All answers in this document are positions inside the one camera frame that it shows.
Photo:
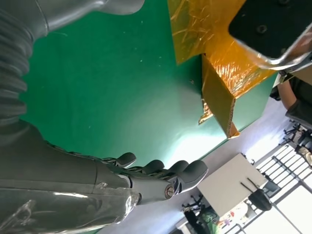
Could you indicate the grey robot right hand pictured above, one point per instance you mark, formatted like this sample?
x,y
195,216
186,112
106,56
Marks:
x,y
48,181

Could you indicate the black office chair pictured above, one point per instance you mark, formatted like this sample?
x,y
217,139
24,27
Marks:
x,y
195,216

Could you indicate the white table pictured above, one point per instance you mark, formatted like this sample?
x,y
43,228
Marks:
x,y
229,184

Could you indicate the yellow film wrapped cardboard box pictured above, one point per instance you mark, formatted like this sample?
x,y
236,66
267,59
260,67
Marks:
x,y
219,87

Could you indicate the black round-backed chair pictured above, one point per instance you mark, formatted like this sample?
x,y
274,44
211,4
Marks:
x,y
259,198

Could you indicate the black window railing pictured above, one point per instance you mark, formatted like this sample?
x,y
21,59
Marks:
x,y
285,168

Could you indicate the black swivel chair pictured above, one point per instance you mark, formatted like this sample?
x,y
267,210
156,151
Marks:
x,y
300,140

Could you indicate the wooden board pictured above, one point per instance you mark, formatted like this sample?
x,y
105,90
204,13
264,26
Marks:
x,y
303,76

